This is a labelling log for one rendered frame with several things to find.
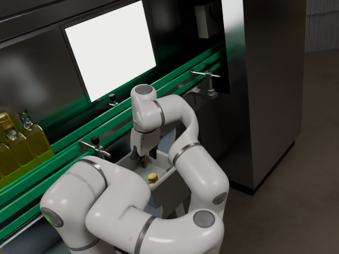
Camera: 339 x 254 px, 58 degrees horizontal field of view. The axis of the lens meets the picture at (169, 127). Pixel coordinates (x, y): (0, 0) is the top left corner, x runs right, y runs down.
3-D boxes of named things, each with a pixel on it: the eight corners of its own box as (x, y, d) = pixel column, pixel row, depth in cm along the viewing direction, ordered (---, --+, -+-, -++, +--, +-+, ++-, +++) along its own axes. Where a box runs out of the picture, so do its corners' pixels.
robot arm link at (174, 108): (173, 175, 76) (136, 120, 88) (216, 155, 81) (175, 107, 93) (175, 153, 70) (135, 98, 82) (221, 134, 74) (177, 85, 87)
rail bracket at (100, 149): (91, 154, 116) (79, 127, 110) (119, 169, 105) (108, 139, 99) (85, 159, 114) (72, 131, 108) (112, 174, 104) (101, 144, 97)
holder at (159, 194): (137, 157, 132) (133, 142, 128) (186, 179, 115) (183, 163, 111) (107, 181, 123) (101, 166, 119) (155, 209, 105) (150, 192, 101)
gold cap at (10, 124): (11, 123, 98) (4, 111, 95) (15, 125, 95) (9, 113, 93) (0, 128, 96) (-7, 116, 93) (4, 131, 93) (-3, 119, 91)
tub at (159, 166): (146, 160, 129) (141, 143, 124) (187, 178, 114) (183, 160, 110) (115, 185, 119) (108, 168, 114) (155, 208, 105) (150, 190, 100)
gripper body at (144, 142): (148, 109, 100) (149, 134, 107) (124, 125, 94) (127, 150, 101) (165, 119, 96) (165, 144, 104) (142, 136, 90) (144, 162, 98)
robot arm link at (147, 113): (175, 106, 81) (142, 117, 77) (174, 135, 88) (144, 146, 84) (149, 78, 91) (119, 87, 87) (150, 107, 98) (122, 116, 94)
